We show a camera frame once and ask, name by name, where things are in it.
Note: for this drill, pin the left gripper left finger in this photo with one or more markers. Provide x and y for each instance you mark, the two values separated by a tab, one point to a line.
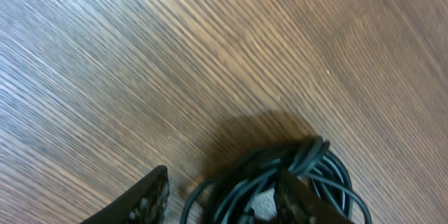
144	203

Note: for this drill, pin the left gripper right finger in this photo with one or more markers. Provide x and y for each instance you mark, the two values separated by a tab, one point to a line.
296	204

